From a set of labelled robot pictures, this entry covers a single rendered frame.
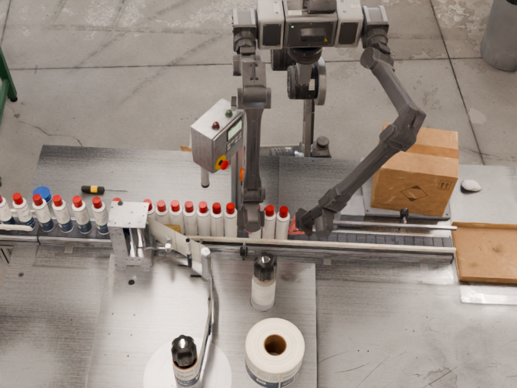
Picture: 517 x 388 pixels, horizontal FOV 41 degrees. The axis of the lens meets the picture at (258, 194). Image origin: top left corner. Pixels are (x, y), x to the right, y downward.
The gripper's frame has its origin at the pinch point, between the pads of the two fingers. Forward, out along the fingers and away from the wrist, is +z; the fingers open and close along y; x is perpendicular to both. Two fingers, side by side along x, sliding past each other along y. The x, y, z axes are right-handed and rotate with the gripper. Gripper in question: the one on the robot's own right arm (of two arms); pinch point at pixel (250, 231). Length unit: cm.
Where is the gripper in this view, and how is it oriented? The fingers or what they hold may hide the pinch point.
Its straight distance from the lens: 264.8
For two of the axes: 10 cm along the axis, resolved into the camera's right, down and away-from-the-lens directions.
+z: -0.2, 5.9, 8.0
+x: 0.3, -8.0, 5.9
